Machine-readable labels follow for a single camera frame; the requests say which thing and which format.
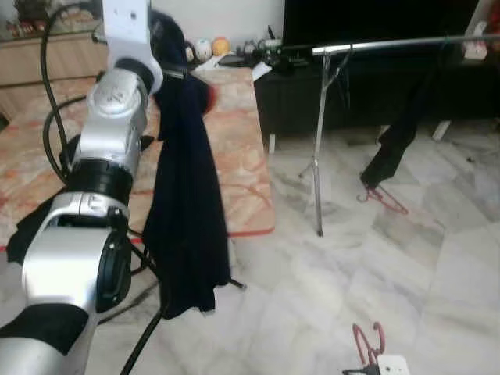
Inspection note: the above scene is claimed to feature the navy t-shirt red collar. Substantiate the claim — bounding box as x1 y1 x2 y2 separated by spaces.
141 9 234 320

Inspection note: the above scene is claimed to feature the black printed t-shirt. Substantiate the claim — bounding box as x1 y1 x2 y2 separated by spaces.
361 47 454 188

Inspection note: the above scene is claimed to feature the white pink small package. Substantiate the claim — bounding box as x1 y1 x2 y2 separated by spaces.
463 35 489 62

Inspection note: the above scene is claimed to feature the silver metal clothes rack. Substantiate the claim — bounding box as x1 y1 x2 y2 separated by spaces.
299 33 500 237

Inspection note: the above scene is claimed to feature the black television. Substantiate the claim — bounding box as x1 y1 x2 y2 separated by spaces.
283 0 479 46

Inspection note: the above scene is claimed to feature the black tv cabinet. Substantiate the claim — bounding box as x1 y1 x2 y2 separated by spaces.
254 43 500 153

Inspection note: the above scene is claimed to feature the white green mug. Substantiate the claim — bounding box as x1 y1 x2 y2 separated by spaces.
262 37 284 57

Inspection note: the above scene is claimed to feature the black pouch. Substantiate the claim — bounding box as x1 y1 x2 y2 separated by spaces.
221 53 259 68

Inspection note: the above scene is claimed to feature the orange round plush toy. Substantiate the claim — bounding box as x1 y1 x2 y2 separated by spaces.
212 36 232 57

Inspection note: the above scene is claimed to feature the white round plush toy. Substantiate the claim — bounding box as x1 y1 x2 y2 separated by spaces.
194 39 213 62

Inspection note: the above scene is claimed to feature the black flat garment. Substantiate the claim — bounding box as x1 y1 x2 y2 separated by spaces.
6 195 71 266

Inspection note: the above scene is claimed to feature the light wooden sideboard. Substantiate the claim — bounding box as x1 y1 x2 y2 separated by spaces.
0 0 106 118

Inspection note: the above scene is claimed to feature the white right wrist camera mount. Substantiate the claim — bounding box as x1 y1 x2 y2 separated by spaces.
377 354 411 375

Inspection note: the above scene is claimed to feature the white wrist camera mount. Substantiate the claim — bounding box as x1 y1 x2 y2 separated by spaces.
377 354 411 375
102 0 163 95

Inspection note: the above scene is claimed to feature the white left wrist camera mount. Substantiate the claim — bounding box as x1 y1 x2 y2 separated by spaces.
102 0 163 95

